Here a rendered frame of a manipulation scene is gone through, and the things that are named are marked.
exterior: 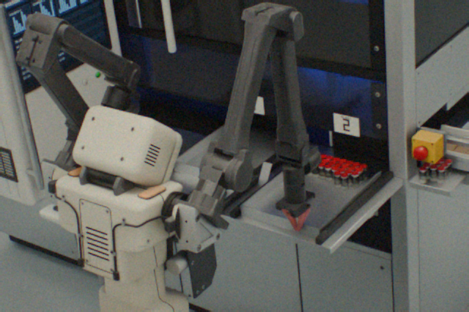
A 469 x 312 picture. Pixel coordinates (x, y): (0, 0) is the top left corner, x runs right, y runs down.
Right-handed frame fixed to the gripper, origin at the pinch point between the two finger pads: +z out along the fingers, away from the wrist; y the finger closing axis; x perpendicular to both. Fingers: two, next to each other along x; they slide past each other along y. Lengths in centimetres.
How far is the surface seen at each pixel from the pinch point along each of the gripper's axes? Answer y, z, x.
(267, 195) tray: 12.8, 1.7, 18.9
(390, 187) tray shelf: 32.8, 1.4, -10.4
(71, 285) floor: 36, 90, 141
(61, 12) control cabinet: 9, -46, 88
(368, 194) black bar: 24.0, -0.4, -8.2
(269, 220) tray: 0.8, 0.8, 9.8
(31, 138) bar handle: -16, -15, 83
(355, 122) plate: 38.0, -14.3, 3.4
